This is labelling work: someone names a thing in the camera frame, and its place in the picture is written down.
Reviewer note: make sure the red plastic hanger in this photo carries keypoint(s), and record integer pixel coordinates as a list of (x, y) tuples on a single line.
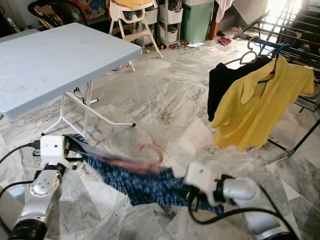
[(159, 156)]

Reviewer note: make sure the blue plaid shorts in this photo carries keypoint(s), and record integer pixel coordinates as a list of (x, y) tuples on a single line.
[(140, 187)]

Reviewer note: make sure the pink plastic hanger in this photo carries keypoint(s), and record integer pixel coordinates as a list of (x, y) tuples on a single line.
[(250, 56)]

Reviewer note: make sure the blue plastic hanger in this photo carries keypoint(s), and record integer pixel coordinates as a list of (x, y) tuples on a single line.
[(282, 50)]

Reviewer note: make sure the grey folding table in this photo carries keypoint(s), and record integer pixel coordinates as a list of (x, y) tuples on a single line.
[(65, 60)]

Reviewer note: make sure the yellow polo shirt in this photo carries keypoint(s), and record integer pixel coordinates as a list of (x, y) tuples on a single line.
[(260, 115)]

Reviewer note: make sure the black shirt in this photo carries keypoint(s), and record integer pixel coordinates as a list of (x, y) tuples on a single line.
[(225, 85)]

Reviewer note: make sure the black child tricycle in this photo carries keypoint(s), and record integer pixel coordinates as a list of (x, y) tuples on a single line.
[(52, 15)]

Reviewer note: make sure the white baby high chair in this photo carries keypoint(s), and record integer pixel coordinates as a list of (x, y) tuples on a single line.
[(135, 22)]

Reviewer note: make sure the colourful play mat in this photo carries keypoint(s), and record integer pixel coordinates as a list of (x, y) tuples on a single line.
[(94, 9)]

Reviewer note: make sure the white paper sheet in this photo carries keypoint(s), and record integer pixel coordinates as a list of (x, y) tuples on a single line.
[(195, 44)]

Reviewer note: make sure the white drawer trolley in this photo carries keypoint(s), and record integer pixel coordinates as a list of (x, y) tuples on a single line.
[(171, 25)]

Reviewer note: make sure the black metal drying rack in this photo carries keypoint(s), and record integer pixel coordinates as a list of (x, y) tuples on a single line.
[(246, 38)]

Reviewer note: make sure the green laundry bin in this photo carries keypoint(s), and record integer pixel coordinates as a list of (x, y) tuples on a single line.
[(196, 25)]

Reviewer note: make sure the pink towel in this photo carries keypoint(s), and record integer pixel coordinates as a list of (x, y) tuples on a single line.
[(223, 10)]

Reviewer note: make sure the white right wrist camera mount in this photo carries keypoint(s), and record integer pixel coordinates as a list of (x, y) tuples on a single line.
[(200, 176)]

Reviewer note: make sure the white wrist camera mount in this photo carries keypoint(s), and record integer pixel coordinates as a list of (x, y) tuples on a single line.
[(200, 176), (52, 147)]

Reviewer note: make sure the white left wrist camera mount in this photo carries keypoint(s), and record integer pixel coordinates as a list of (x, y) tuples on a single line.
[(52, 147)]

